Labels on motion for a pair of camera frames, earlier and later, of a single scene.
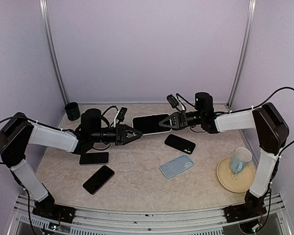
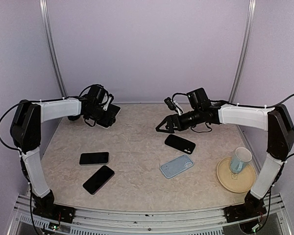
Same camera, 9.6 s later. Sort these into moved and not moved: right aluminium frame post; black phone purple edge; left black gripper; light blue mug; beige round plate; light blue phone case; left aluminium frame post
Moved: left black gripper
Not moved: light blue mug; black phone purple edge; left aluminium frame post; beige round plate; light blue phone case; right aluminium frame post
